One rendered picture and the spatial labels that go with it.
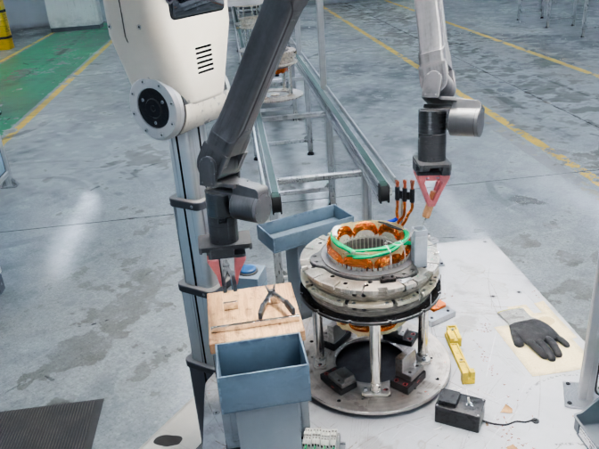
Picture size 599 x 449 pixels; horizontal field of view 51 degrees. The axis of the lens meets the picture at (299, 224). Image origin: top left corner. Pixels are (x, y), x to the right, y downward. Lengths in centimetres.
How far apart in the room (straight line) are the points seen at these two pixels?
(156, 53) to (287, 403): 79
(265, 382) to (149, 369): 191
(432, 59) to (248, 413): 78
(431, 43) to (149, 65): 62
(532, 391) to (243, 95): 96
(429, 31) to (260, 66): 43
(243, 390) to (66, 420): 177
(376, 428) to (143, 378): 173
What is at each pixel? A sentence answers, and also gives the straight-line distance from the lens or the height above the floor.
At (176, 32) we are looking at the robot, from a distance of 147.
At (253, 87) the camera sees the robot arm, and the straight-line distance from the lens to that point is 109.
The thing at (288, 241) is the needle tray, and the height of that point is 104.
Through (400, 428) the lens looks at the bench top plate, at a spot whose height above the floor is 78.
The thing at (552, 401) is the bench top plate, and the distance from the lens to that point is 159.
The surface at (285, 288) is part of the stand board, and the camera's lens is 141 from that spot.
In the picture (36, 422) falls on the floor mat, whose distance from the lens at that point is 295.
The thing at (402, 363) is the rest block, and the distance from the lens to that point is 151.
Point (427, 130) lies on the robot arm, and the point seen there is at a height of 141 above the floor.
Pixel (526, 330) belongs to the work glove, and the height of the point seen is 80.
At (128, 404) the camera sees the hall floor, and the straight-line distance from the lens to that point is 290.
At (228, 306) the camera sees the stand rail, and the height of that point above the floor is 108.
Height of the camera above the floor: 178
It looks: 25 degrees down
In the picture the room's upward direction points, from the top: 4 degrees counter-clockwise
